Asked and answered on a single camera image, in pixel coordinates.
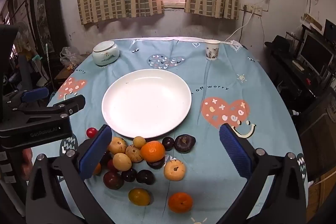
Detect black computer monitor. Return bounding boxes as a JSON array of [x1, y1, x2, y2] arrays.
[[299, 30, 334, 75]]

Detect clear plastic bag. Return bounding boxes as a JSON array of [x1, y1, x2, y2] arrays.
[[60, 47, 79, 67]]

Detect black speaker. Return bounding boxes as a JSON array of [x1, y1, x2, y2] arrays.
[[323, 19, 336, 42]]

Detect long tan box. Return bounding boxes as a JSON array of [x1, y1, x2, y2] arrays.
[[303, 13, 323, 30]]

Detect white power cable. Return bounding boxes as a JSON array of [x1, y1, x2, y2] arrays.
[[223, 10, 256, 43]]

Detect small yellow-green plum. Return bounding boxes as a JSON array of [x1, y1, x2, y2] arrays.
[[133, 136, 146, 148]]

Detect tan peach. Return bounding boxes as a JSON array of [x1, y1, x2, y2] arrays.
[[164, 159, 186, 181]]

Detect white wall socket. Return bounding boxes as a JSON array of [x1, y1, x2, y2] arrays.
[[240, 4, 263, 17]]

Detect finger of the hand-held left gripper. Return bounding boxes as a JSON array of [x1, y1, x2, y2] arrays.
[[12, 94, 86, 124], [4, 87, 49, 109]]

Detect pale green lidded ceramic jar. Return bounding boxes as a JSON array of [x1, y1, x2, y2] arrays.
[[92, 40, 120, 66]]

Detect wooden side table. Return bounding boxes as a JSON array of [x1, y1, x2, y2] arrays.
[[54, 55, 90, 81]]

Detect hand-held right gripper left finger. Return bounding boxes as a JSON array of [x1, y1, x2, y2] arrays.
[[25, 124, 113, 224]]

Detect black hat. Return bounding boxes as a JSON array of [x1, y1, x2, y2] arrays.
[[265, 35, 290, 56]]

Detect white plate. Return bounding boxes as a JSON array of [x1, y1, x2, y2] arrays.
[[102, 69, 192, 139]]

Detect wrinkled dark passion fruit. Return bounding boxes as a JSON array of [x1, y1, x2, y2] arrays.
[[174, 134, 196, 153]]

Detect green-yellow citrus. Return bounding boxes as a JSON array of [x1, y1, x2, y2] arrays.
[[128, 188, 151, 207]]

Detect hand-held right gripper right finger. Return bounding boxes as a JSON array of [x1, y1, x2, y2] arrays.
[[219, 123, 307, 224]]

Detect brown cardboard box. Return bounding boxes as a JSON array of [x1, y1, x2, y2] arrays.
[[307, 169, 336, 215]]

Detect person's left hand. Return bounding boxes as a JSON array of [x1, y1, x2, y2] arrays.
[[21, 147, 34, 174]]

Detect tan potato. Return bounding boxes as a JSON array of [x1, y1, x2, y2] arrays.
[[125, 145, 144, 164], [108, 137, 128, 155]]

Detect printed paper cup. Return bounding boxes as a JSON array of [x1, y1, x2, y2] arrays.
[[204, 40, 220, 61]]

